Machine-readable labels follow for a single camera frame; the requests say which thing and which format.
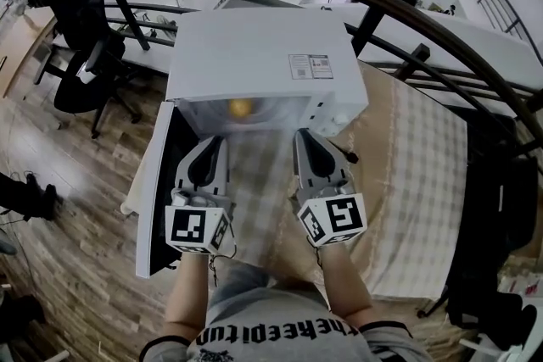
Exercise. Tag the light wooden desk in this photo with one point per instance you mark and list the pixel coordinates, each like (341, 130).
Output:
(25, 51)

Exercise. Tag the glass turntable plate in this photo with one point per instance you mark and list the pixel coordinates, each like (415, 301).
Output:
(263, 114)

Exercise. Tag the person's grey printed shirt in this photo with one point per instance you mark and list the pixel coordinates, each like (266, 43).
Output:
(275, 330)

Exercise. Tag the white microwave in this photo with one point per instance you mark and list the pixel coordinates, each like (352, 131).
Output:
(254, 51)

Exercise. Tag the person's left forearm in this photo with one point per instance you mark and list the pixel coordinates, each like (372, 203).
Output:
(188, 296)

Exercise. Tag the beige checked tablecloth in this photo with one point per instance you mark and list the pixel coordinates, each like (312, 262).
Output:
(403, 182)

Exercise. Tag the yellow fruit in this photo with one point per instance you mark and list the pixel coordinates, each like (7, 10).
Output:
(239, 108)

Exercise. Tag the person's light blue jeans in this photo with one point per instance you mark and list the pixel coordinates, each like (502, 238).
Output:
(242, 275)

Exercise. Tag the black office chair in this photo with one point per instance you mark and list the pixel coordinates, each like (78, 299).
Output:
(76, 12)

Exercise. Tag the black jacket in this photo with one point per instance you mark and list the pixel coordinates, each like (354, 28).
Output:
(483, 224)

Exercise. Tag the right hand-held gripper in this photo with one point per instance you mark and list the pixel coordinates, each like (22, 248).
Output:
(345, 216)

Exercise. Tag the person's right forearm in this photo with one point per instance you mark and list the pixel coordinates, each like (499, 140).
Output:
(343, 284)

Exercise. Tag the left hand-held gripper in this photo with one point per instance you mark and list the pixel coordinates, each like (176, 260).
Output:
(186, 224)

